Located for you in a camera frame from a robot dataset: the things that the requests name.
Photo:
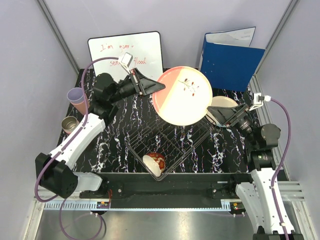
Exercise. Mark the pink and beige plate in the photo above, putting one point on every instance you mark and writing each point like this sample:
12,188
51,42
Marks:
186,96

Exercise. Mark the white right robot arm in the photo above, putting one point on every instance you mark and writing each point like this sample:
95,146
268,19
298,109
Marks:
259,191

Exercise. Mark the blue ring binder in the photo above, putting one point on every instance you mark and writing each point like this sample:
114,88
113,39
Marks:
228,60

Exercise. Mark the blue and beige plate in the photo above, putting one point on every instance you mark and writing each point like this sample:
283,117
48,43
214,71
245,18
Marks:
220,101

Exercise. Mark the grey cable duct rail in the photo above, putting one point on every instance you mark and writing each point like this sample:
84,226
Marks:
77,205

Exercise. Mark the lilac cup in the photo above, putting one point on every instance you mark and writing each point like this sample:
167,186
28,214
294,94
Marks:
75,95

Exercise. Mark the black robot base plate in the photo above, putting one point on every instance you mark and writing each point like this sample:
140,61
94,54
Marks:
195,191

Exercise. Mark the grey wire dish rack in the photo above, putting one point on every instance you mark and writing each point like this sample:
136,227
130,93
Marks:
174,143

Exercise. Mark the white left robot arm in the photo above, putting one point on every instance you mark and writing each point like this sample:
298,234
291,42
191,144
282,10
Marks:
54,171

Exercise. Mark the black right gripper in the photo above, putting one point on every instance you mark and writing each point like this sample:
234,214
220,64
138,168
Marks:
226,114

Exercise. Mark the pink cup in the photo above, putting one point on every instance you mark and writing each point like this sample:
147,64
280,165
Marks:
68,131
81,105

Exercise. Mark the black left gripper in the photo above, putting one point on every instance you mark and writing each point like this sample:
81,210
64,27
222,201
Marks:
145,85

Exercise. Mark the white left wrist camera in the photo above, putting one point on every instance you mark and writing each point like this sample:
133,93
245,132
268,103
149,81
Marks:
125,61

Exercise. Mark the whiteboard with red writing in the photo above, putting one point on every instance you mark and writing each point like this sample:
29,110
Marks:
145,48

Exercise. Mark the red floral bowl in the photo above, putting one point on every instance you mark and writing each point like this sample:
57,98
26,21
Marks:
155,162

